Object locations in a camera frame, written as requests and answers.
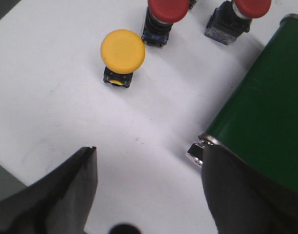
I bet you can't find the red mushroom push button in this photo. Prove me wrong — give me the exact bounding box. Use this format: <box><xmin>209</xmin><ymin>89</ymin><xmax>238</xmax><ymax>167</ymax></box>
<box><xmin>205</xmin><ymin>0</ymin><xmax>271</xmax><ymax>45</ymax></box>
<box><xmin>141</xmin><ymin>0</ymin><xmax>189</xmax><ymax>47</ymax></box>

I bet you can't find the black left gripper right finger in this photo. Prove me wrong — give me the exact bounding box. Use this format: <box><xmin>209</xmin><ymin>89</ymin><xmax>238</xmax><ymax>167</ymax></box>
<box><xmin>201</xmin><ymin>145</ymin><xmax>298</xmax><ymax>234</ymax></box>

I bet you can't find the conveyor drive belt pulley assembly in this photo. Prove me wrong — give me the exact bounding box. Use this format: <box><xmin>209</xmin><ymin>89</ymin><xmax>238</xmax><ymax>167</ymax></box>
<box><xmin>185</xmin><ymin>133</ymin><xmax>220</xmax><ymax>168</ymax></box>

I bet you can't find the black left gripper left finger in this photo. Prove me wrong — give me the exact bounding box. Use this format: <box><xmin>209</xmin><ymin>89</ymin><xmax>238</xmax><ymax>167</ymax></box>
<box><xmin>0</xmin><ymin>147</ymin><xmax>98</xmax><ymax>234</ymax></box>

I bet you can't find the green conveyor belt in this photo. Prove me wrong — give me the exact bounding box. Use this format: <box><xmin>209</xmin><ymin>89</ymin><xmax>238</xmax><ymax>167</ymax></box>
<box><xmin>205</xmin><ymin>14</ymin><xmax>298</xmax><ymax>193</ymax></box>

